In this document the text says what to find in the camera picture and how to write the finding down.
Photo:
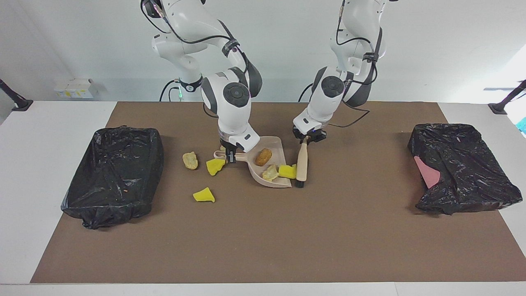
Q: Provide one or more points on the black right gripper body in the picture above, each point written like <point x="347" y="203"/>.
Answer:
<point x="230" y="147"/>

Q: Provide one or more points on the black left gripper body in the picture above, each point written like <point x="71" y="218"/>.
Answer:
<point x="309" y="136"/>

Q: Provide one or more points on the yellow sponge piece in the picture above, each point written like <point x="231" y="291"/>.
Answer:
<point x="215" y="166"/>
<point x="204" y="195"/>
<point x="287" y="171"/>

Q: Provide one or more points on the beige hand brush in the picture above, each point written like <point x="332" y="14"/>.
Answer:
<point x="302" y="164"/>

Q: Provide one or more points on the beige plastic dustpan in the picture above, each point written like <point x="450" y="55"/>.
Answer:
<point x="279" y="152"/>

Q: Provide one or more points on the brown foam nugget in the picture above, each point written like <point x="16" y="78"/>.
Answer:
<point x="263" y="157"/>

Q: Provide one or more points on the tan foam chunk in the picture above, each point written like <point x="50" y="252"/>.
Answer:
<point x="190" y="160"/>

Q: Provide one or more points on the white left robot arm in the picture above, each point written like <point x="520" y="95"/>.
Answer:
<point x="353" y="41"/>

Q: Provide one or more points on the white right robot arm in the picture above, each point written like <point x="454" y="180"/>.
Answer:
<point x="230" y="98"/>

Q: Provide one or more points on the pink bin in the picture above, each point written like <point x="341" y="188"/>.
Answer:
<point x="427" y="172"/>

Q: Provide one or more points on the black bag lined bin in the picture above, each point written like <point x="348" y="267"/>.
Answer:
<point x="111" y="176"/>

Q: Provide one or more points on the crumpled black trash bag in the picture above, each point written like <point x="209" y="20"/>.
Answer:
<point x="472" y="172"/>

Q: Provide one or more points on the brown table mat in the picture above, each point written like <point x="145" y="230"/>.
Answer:
<point x="287" y="230"/>

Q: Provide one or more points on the black stand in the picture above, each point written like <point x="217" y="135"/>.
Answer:
<point x="14" y="98"/>
<point x="507" y="98"/>

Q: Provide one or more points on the teal object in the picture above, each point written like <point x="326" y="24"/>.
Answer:
<point x="522" y="125"/>

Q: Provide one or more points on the white wall box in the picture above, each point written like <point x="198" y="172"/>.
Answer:
<point x="74" y="88"/>

